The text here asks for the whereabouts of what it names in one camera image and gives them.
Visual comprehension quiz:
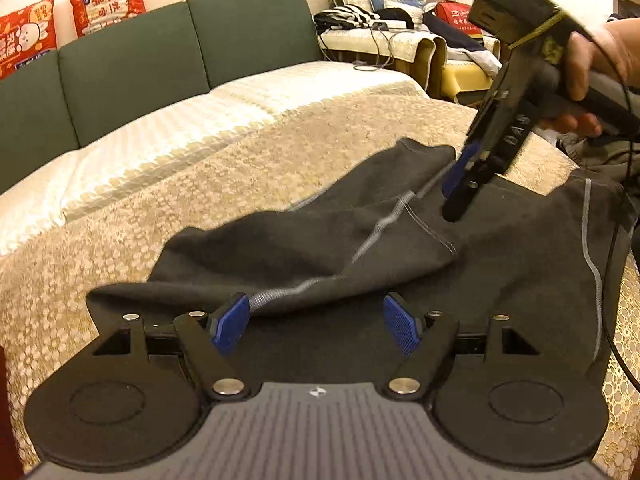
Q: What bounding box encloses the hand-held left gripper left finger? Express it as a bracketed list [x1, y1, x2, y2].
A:
[92, 294, 261, 402]

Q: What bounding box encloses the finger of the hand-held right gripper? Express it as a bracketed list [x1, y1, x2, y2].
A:
[442, 141, 481, 197]
[442, 157, 498, 223]

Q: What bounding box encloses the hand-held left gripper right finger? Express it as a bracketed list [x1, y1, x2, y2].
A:
[382, 294, 538, 402]

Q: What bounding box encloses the dark grey stitched garment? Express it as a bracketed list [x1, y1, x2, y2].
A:
[86, 137, 638, 376]

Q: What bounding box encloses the person's right hand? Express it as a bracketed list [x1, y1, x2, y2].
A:
[542, 15, 640, 136]

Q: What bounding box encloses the yellow seat cloth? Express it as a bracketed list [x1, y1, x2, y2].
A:
[440, 60, 501, 106]

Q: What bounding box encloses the navy garment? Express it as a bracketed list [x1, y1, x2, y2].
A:
[425, 12, 488, 53]

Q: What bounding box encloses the red bag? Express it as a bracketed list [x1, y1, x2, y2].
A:
[432, 1, 473, 28]

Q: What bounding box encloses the olive grey clothing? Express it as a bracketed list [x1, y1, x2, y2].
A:
[556, 130, 640, 181]

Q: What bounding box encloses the cream covered armchair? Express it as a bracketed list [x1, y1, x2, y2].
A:
[320, 0, 503, 106]

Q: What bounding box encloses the black clothing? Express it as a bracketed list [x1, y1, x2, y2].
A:
[375, 7, 416, 30]

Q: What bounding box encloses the black white striped garment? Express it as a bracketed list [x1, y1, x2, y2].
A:
[314, 4, 381, 31]

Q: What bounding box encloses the green sofa with cream cover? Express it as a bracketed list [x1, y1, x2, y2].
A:
[0, 0, 431, 261]

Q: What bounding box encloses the red printed cushion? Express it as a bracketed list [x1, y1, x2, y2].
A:
[68, 0, 147, 38]

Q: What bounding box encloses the red rabbit print cushion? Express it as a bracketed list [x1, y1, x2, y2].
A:
[0, 0, 58, 81]

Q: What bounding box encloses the thin black charging cable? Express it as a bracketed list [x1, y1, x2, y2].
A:
[320, 25, 401, 71]

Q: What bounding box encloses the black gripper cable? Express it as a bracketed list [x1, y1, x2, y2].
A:
[595, 50, 640, 391]

